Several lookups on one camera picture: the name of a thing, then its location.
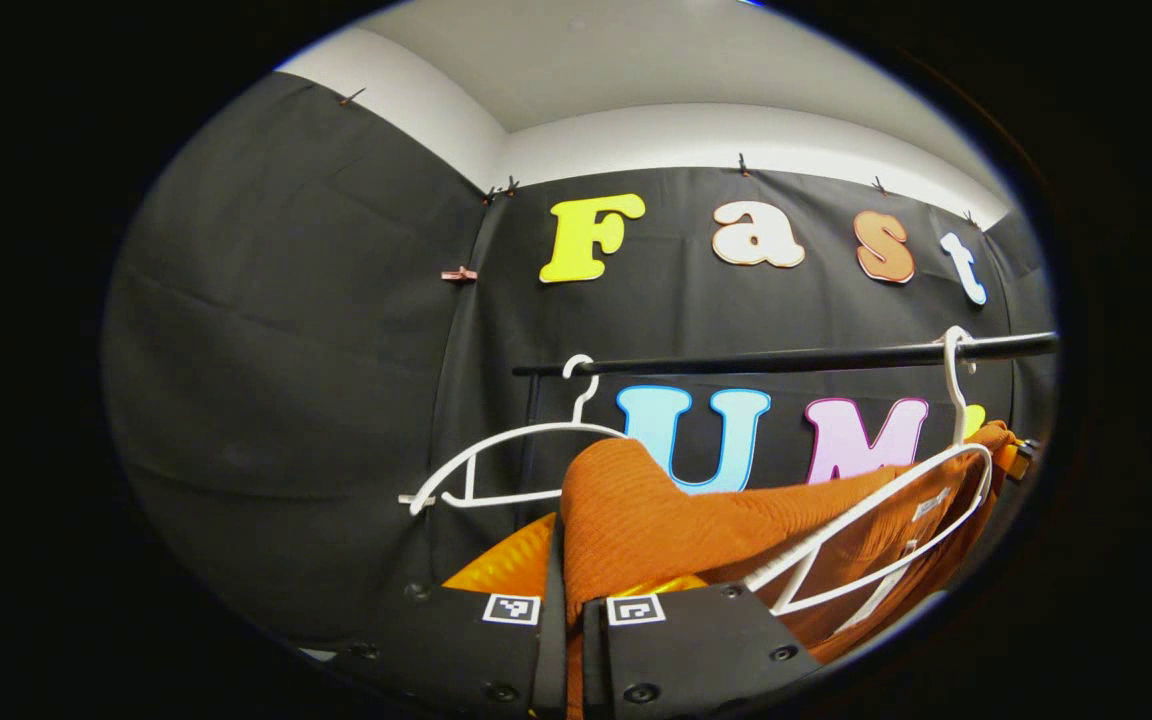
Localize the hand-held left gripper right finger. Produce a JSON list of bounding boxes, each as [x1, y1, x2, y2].
[[581, 575, 825, 719]]

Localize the row of black cloth clips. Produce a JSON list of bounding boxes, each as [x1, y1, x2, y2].
[[339, 88, 982, 226]]

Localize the white shirt hanger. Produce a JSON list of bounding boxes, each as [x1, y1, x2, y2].
[[744, 325, 997, 618]]

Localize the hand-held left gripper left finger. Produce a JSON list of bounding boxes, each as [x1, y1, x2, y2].
[[321, 512, 569, 719]]

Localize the rust orange corduroy shirt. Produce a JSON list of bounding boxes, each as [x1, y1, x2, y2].
[[561, 420, 1022, 720]]

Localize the white empty hanger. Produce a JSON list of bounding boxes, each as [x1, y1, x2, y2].
[[398, 353, 627, 517]]

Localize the black clothes rack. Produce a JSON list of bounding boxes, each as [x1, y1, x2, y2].
[[513, 332, 1059, 526]]

